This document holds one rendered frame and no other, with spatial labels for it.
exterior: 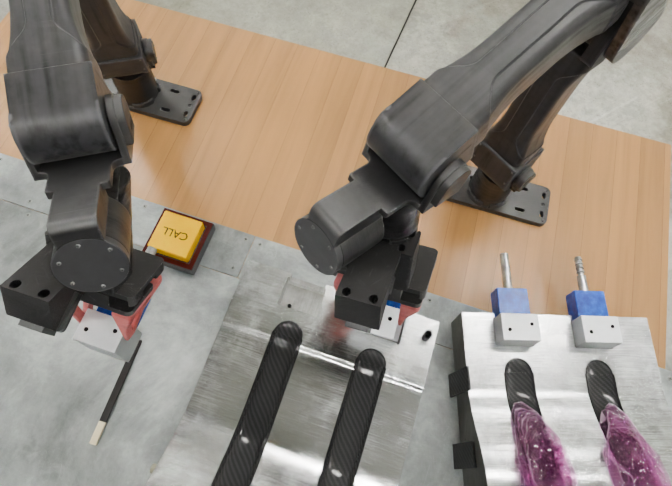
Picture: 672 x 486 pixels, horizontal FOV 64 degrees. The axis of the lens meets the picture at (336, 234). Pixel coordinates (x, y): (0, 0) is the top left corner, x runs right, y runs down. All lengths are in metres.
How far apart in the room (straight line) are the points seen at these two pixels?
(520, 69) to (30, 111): 0.39
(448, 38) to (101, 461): 1.90
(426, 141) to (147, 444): 0.53
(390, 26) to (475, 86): 1.80
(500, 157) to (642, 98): 1.65
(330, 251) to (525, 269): 0.48
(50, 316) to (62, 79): 0.19
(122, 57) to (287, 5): 1.50
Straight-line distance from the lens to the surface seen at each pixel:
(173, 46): 1.07
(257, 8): 2.29
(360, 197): 0.46
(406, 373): 0.69
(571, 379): 0.79
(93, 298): 0.58
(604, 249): 0.95
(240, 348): 0.69
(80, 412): 0.81
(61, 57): 0.50
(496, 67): 0.48
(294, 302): 0.73
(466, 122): 0.45
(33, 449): 0.83
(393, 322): 0.64
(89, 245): 0.45
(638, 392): 0.83
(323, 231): 0.45
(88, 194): 0.47
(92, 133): 0.48
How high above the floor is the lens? 1.55
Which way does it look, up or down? 65 degrees down
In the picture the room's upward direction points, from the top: 9 degrees clockwise
